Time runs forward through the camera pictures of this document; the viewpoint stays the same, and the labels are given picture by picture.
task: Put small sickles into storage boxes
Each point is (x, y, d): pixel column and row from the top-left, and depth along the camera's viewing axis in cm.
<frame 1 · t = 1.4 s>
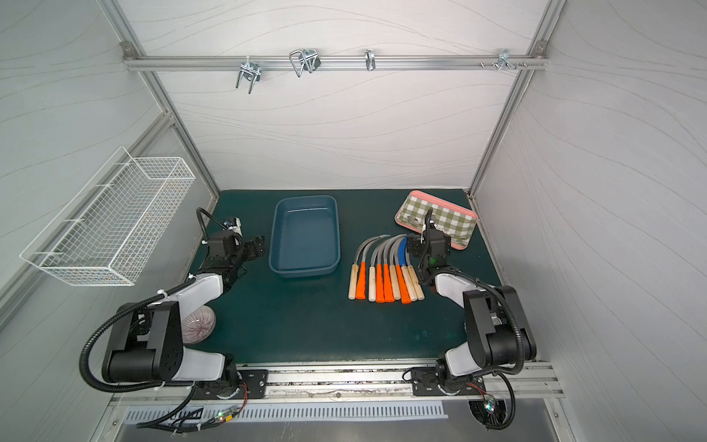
left hand: (248, 239, 91), fingers open
right hand: (429, 232, 92), fingers open
blue plastic storage box: (305, 236, 106), on the table
pink tray with checkered cloth: (454, 220, 113), on the table
orange handle sickle: (379, 274, 96), on the table
wooden handle sickle: (408, 276, 95), on the table

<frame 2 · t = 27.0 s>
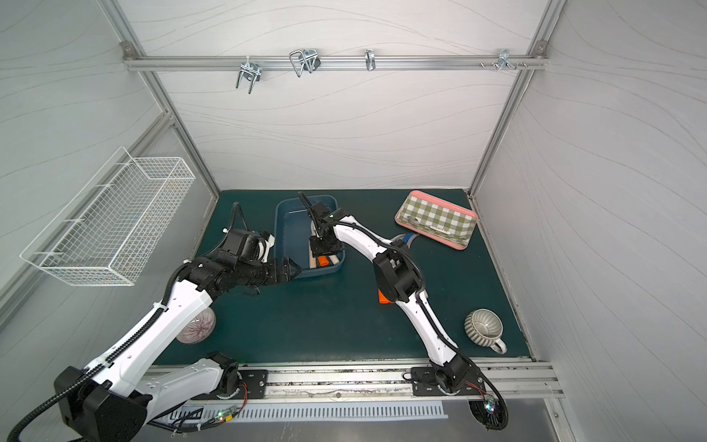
left hand: (286, 273, 76), fingers open
right hand: (316, 252, 97), fingers open
grey ribbed mug: (484, 328, 85), on the table
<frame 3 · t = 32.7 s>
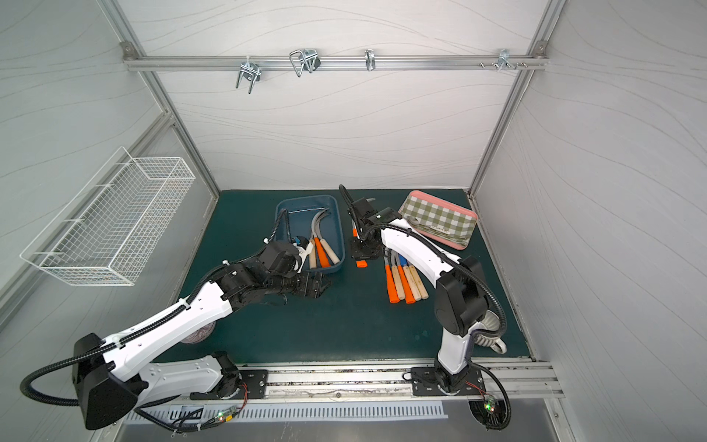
left hand: (315, 280, 75), fingers open
right hand: (356, 254, 86), fingers open
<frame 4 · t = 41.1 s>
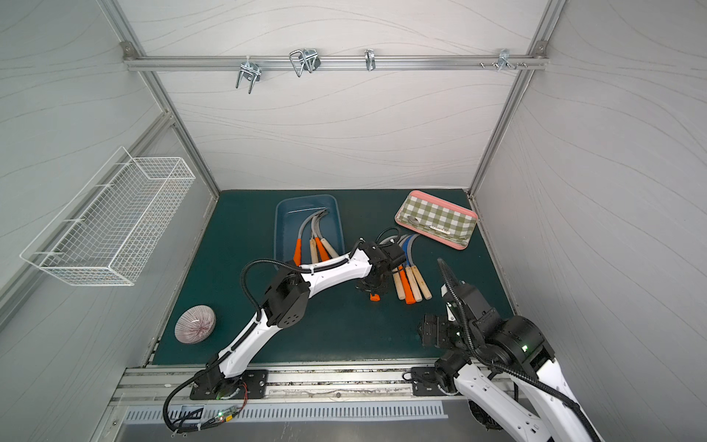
left hand: (377, 293, 90), fingers open
right hand: (434, 327, 66), fingers open
